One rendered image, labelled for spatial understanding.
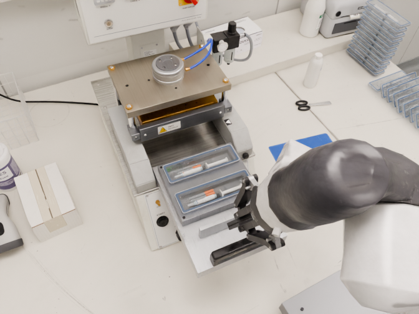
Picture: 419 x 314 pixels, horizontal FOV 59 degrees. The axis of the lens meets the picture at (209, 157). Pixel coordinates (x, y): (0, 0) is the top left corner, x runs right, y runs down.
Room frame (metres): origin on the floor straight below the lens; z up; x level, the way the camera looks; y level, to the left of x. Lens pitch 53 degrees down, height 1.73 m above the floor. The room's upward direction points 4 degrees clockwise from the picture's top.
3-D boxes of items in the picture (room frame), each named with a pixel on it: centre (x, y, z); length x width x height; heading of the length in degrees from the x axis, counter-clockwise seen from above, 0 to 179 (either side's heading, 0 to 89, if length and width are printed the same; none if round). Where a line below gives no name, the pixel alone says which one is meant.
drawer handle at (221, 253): (0.34, -0.09, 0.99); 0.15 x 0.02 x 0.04; 117
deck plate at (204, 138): (0.76, 0.13, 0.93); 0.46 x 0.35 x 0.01; 27
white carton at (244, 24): (1.30, -0.06, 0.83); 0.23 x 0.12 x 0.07; 124
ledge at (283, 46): (1.38, -0.24, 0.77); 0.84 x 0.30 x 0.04; 121
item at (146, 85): (0.77, 0.11, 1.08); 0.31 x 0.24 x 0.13; 117
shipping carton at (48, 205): (0.52, 0.45, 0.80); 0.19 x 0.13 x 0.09; 31
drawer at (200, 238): (0.46, -0.02, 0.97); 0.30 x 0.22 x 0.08; 27
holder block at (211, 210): (0.50, 0.00, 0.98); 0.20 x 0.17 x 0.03; 117
